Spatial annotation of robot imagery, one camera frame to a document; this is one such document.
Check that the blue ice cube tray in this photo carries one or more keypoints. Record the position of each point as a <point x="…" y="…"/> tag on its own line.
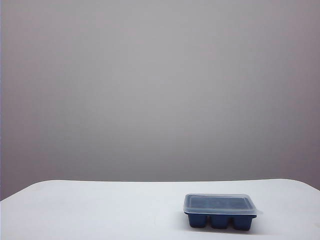
<point x="220" y="221"/>

